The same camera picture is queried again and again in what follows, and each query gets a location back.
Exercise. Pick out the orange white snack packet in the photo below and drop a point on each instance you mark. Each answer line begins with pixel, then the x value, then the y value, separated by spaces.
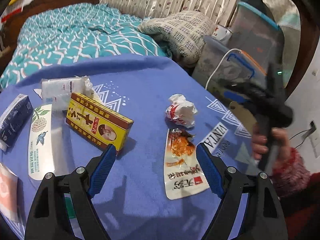
pixel 181 165

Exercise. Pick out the teal patterned blanket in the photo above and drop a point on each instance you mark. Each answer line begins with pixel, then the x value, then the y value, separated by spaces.
pixel 75 37

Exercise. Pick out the crumpled white red wrapper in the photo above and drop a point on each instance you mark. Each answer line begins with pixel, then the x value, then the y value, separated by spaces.
pixel 182 111

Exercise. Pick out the white floral print tube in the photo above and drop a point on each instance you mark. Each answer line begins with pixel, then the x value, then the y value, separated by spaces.
pixel 41 145

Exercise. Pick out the pink cardboard box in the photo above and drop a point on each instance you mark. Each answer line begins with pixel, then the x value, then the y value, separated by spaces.
pixel 8 192

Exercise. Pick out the large storage box blue rim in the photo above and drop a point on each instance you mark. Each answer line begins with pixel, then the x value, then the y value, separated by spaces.
pixel 257 37

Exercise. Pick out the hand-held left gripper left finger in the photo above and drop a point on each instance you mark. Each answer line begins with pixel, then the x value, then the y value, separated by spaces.
pixel 106 162

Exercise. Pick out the beige checked pillow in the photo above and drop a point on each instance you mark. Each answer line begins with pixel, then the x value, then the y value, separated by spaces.
pixel 180 32

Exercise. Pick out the yellow red cardboard box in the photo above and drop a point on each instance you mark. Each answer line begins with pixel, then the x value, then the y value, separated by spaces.
pixel 100 120

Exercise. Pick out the wall socket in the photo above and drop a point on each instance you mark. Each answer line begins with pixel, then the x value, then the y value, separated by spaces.
pixel 310 130

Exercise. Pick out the beige teal draped cloth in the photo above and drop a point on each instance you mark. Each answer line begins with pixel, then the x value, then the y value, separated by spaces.
pixel 275 0

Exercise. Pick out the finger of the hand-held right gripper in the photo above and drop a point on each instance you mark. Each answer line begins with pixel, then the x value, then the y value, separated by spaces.
pixel 233 96
pixel 240 85

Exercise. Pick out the white mug red star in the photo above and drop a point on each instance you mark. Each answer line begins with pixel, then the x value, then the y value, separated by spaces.
pixel 222 33

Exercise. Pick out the dark wooden furniture frame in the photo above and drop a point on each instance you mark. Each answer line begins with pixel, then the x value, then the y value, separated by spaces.
pixel 306 30

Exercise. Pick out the blue printed tablecloth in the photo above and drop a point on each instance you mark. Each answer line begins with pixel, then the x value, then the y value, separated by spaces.
pixel 140 85

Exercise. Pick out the clear plastic tissue packet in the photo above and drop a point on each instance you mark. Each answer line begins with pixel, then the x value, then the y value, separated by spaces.
pixel 57 87

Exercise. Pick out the dark blue cardboard box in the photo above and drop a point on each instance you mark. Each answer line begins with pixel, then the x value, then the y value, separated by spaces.
pixel 15 120

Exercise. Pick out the clear bottle green label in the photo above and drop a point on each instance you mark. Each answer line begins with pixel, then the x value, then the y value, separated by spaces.
pixel 71 205

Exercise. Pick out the red wall paper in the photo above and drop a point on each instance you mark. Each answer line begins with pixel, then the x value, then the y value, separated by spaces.
pixel 11 13

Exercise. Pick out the beige round board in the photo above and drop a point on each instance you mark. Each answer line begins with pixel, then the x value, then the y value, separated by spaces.
pixel 243 117

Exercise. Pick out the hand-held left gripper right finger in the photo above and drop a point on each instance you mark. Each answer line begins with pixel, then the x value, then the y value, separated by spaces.
pixel 207 167

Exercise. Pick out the person's right hand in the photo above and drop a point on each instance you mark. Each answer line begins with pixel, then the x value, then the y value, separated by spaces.
pixel 258 142

